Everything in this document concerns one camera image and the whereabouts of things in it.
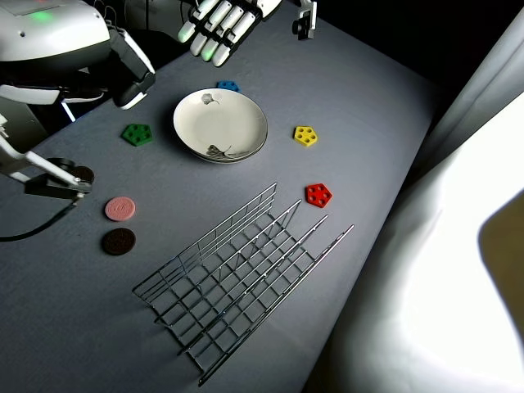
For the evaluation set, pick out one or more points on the white backdrop curtain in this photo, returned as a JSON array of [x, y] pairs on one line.
[[450, 286]]

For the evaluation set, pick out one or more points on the green pentagon block with holes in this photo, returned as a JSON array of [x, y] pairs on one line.
[[136, 134]]

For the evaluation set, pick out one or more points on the blue pentagon block with holes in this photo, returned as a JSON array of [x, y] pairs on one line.
[[228, 85]]

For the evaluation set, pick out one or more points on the olive brown panel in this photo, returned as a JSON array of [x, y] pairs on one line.
[[507, 254]]

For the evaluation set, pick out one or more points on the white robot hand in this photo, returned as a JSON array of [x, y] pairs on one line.
[[49, 37], [221, 24]]

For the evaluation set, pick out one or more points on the grey robot torso shell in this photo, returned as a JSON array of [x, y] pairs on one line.
[[155, 16]]

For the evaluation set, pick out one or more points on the red pentagon block with holes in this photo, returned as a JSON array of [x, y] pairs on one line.
[[318, 195]]

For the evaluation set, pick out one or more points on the yellow pentagon block with holes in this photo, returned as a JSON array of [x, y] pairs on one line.
[[305, 136]]

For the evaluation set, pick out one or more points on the white light strip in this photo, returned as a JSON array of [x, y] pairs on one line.
[[69, 112]]

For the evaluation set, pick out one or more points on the white plate with two leaves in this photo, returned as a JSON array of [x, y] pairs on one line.
[[217, 123]]

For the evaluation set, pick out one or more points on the pink sandwich cookie toy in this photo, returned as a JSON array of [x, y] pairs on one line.
[[120, 209]]

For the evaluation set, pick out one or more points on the grey table cloth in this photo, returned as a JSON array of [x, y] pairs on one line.
[[368, 123]]

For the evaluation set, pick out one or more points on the brown sandwich cookie toy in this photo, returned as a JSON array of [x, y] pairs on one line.
[[86, 175], [118, 241]]

